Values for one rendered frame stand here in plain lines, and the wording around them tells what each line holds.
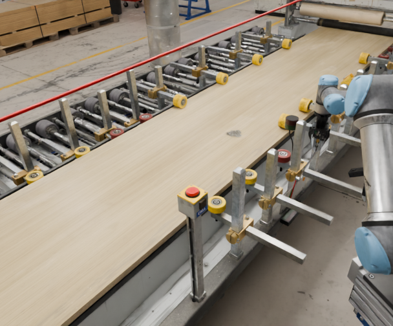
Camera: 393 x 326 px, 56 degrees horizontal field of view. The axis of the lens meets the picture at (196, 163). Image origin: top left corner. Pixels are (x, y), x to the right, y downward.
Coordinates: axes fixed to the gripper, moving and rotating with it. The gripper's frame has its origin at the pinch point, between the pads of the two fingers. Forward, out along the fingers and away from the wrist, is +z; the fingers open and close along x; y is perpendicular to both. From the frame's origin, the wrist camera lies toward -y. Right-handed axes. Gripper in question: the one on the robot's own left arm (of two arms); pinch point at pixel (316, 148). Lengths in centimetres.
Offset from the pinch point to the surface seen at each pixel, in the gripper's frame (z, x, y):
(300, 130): -8.9, -8.0, 1.0
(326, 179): 15.1, 7.2, 1.8
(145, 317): 39, -53, 81
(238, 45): 0, -72, -140
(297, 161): 7.9, -7.3, 1.2
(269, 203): 15.8, -15.7, 26.1
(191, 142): 11, -64, -5
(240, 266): 34, -22, 49
